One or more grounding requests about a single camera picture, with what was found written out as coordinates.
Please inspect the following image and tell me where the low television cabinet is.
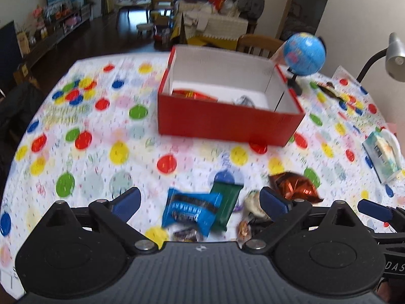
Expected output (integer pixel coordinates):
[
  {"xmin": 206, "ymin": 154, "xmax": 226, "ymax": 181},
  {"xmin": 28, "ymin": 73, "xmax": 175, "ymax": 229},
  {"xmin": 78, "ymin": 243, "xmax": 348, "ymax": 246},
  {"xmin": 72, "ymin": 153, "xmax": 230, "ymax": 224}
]
[{"xmin": 13, "ymin": 2, "xmax": 96, "ymax": 81}]

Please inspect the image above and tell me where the cluttered sofa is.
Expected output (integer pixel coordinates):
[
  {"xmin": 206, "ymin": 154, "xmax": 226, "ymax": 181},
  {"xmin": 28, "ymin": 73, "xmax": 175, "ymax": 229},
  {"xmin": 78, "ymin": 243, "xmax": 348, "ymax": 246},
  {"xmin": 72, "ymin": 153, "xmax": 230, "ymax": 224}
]
[{"xmin": 172, "ymin": 0, "xmax": 266, "ymax": 49}]

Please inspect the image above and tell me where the wooden chair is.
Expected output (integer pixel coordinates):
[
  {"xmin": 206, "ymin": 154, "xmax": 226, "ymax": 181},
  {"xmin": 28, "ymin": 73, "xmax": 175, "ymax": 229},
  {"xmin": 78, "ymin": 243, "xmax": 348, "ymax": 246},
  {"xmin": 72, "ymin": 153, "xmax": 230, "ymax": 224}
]
[{"xmin": 236, "ymin": 34, "xmax": 286, "ymax": 60}]

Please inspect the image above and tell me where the pale green orange snack packet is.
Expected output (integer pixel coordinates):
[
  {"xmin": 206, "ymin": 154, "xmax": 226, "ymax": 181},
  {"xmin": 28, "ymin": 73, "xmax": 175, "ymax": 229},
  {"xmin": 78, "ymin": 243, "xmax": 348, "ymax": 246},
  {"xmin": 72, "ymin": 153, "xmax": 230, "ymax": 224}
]
[{"xmin": 243, "ymin": 190, "xmax": 270, "ymax": 220}]

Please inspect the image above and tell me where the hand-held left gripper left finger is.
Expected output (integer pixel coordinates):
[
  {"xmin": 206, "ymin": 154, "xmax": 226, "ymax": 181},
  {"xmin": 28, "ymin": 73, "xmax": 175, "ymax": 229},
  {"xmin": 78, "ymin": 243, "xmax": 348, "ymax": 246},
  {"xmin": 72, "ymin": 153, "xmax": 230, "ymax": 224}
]
[{"xmin": 44, "ymin": 186, "xmax": 159, "ymax": 256}]

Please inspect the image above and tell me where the dark wrapped candy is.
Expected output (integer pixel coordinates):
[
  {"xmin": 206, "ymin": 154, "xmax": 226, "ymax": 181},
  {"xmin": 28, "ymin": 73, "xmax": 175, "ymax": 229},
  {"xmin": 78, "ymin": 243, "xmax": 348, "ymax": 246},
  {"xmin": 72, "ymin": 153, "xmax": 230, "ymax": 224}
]
[{"xmin": 173, "ymin": 227, "xmax": 204, "ymax": 243}]

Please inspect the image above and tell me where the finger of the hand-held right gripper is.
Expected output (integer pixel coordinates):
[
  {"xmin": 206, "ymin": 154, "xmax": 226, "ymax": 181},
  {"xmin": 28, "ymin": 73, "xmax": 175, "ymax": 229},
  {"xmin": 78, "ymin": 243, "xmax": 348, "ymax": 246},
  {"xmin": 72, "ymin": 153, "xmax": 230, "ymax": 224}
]
[{"xmin": 357, "ymin": 198, "xmax": 405, "ymax": 235}]

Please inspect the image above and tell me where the small blue globe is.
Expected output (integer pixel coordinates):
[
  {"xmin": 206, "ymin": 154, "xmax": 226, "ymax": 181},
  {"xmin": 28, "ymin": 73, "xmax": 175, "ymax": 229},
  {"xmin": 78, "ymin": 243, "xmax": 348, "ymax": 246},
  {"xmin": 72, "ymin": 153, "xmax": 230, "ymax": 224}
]
[{"xmin": 283, "ymin": 32, "xmax": 327, "ymax": 97}]

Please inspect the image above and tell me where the silver snack packet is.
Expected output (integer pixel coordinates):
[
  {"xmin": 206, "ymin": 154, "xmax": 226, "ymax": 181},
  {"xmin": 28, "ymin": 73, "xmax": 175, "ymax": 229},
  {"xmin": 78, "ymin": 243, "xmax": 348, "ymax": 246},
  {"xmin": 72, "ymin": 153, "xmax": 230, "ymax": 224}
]
[{"xmin": 233, "ymin": 95, "xmax": 257, "ymax": 107}]

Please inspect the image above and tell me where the dark flat packet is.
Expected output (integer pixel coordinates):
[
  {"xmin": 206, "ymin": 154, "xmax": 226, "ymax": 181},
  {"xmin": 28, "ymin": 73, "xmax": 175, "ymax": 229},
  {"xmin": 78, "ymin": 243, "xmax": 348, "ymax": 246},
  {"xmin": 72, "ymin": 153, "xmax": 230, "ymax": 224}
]
[{"xmin": 316, "ymin": 82, "xmax": 340, "ymax": 99}]

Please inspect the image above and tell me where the tissue pack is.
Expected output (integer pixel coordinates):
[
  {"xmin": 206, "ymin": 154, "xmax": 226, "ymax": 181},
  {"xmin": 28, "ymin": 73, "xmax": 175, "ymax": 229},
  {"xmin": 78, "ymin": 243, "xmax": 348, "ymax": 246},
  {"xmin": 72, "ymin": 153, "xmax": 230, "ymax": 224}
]
[{"xmin": 362, "ymin": 128, "xmax": 402, "ymax": 185}]

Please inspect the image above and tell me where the grey desk lamp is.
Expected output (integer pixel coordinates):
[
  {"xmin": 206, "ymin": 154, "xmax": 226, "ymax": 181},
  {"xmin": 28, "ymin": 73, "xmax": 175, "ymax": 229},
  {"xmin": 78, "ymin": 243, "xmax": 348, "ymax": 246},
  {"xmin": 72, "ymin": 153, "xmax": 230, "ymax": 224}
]
[{"xmin": 356, "ymin": 32, "xmax": 405, "ymax": 83}]

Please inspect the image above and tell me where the red cardboard box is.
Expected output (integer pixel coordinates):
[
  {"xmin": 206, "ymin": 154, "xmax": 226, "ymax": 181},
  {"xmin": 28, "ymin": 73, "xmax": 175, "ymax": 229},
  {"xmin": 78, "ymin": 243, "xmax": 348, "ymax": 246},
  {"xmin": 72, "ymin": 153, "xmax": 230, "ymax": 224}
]
[{"xmin": 157, "ymin": 45, "xmax": 306, "ymax": 148}]

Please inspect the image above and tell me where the copper foil snack packet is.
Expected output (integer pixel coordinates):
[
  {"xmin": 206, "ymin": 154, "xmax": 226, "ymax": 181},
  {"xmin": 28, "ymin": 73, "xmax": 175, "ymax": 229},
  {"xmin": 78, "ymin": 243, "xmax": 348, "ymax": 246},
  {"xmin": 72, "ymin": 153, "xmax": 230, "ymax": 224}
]
[{"xmin": 268, "ymin": 172, "xmax": 325, "ymax": 204}]

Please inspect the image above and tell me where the balloon print tablecloth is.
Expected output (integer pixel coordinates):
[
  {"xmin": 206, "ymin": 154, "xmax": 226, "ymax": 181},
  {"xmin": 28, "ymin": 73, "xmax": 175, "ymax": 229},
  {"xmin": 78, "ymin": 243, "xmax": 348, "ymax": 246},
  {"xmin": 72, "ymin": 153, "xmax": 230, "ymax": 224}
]
[{"xmin": 0, "ymin": 51, "xmax": 405, "ymax": 299}]

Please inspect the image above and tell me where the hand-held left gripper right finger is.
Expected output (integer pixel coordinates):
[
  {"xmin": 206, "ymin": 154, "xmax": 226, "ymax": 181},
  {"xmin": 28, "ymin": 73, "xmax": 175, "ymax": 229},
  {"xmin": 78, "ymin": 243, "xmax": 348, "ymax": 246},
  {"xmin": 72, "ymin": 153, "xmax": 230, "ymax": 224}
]
[{"xmin": 241, "ymin": 186, "xmax": 368, "ymax": 255}]

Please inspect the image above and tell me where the blue snack packet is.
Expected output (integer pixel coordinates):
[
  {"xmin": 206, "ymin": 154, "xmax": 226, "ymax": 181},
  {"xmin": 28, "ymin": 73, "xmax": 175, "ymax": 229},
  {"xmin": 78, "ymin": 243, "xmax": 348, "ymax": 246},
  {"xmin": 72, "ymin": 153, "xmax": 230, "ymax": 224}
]
[{"xmin": 161, "ymin": 188, "xmax": 224, "ymax": 238}]

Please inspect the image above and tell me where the small wooden stool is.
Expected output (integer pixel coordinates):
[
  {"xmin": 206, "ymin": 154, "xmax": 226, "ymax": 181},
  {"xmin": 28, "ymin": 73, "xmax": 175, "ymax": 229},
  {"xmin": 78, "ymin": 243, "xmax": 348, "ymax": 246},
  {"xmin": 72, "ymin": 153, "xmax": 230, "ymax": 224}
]
[{"xmin": 136, "ymin": 23, "xmax": 156, "ymax": 39}]

